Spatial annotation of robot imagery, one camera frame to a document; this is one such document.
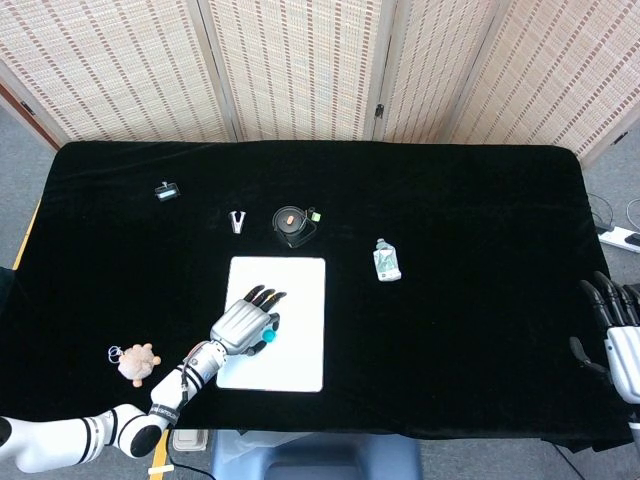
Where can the silver black-fingered left robot hand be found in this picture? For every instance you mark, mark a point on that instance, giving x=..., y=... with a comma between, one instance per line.
x=240, y=322

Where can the silver black-fingered right robot hand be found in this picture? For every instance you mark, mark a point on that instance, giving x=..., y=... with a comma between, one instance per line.
x=617, y=345

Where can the blue round magnet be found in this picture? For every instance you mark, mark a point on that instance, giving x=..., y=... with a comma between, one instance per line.
x=269, y=335

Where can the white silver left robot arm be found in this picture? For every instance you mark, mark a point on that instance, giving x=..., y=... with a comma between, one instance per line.
x=100, y=435

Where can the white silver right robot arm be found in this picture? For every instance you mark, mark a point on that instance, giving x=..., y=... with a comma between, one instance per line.
x=635, y=430

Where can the white rectangular board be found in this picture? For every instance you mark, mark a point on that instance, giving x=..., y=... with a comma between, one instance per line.
x=300, y=350

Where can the white power strip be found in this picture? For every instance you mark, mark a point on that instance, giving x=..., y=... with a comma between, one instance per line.
x=622, y=237

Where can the black kettle with lid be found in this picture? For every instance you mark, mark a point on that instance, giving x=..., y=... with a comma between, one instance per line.
x=292, y=225

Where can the white box under table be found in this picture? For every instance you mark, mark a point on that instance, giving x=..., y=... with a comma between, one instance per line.
x=190, y=440

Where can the small black tally counter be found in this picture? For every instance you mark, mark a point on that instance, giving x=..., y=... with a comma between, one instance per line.
x=167, y=192

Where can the crumpled plastic wrapper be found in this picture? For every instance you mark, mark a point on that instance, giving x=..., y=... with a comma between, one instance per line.
x=386, y=262

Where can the black velvet tablecloth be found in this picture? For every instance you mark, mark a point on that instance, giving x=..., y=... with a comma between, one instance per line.
x=450, y=325

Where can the black metal screen hinge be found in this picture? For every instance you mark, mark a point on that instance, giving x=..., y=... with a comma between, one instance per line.
x=379, y=110

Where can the woven folding screen panel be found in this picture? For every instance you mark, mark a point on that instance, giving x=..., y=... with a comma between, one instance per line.
x=435, y=70
x=295, y=70
x=560, y=75
x=110, y=70

